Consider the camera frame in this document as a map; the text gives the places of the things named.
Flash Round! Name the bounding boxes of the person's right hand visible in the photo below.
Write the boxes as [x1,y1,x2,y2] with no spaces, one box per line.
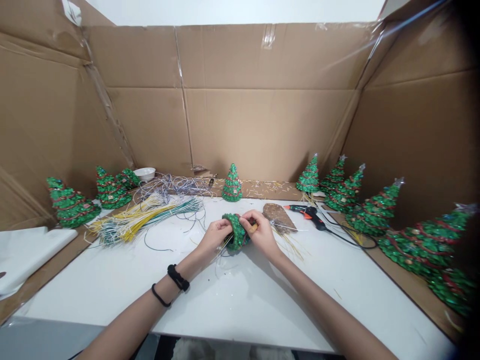
[239,209,287,264]

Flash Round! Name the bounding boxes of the person's left hand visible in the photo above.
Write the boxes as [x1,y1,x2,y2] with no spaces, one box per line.
[194,218,236,260]

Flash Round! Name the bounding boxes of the unfinished green sequin tree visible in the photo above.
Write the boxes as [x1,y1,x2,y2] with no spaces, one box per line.
[221,212,251,253]

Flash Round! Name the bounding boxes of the brown glitter cone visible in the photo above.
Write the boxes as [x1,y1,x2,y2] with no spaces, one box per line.
[261,202,301,235]

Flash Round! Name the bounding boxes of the small green sequin christmas tree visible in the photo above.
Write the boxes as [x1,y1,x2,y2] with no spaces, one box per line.
[221,162,245,203]

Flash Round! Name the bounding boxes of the black orange glue gun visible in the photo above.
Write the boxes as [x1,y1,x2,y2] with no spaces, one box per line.
[283,204,328,232]

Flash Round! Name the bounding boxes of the white work board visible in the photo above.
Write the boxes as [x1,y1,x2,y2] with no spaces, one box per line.
[14,194,460,355]

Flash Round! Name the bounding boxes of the white bowl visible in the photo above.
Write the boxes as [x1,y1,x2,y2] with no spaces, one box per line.
[133,167,158,183]

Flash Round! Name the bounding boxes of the green tree with silver star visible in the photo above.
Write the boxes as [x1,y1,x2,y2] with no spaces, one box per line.
[323,163,367,215]
[319,154,347,200]
[344,176,406,238]

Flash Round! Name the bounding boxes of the large green tree silver star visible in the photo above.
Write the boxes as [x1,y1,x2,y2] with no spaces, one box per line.
[377,202,478,279]

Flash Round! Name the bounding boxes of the white paper sheets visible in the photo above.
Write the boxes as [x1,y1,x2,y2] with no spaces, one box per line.
[0,227,79,301]

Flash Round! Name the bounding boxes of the scattered yellow wire cuttings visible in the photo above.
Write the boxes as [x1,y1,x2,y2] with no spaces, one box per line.
[239,179,301,200]

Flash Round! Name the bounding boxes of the loose yellow wire strands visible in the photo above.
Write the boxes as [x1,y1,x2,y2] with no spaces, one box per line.
[271,221,314,263]

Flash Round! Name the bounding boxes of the tangle of silver wires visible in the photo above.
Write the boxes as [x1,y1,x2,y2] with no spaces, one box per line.
[137,171,215,205]

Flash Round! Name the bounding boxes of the loose dark green wire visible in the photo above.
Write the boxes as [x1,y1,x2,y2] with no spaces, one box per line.
[144,221,209,253]

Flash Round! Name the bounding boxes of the bundle of yellow green wires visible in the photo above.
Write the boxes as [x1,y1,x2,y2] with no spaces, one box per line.
[84,190,206,249]

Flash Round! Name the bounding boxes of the black glue gun cable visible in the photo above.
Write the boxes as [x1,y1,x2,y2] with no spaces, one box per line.
[320,210,379,251]

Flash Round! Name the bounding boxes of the brown cardboard enclosure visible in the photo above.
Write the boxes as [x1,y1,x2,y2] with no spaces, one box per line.
[0,0,480,346]

